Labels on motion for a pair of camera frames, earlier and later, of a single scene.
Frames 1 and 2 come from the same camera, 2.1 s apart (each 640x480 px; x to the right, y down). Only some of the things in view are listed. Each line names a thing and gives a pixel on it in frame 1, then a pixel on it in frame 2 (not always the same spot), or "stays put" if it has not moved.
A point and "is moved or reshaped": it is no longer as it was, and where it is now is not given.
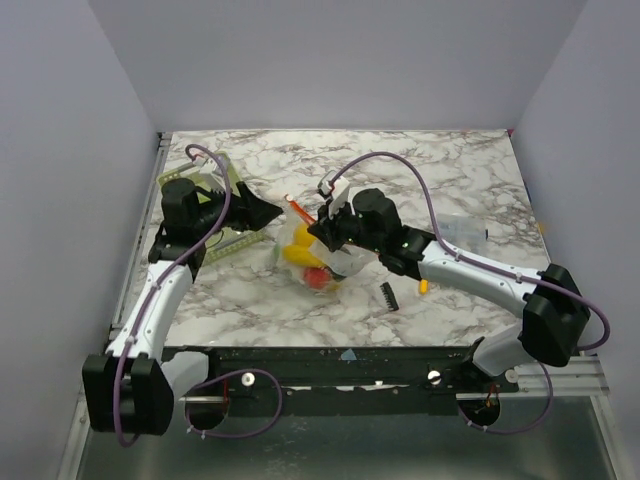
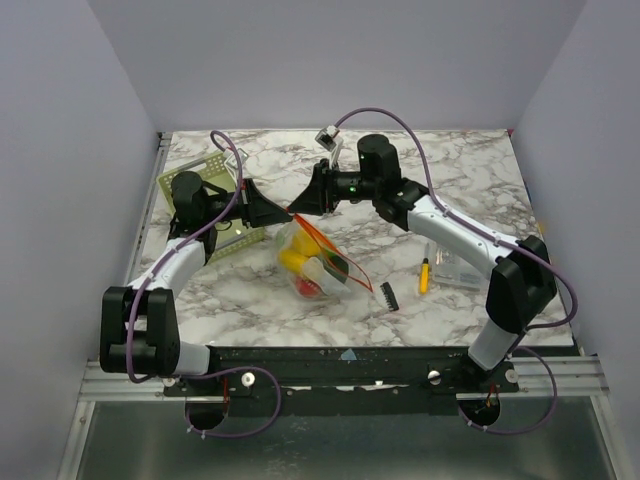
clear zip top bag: [310, 262] is moved or reshaped
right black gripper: [332, 227] → [323, 188]
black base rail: [354, 380] stays put
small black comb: [389, 297] stays put
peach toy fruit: [316, 278] → [307, 287]
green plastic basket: [225, 244] stays put
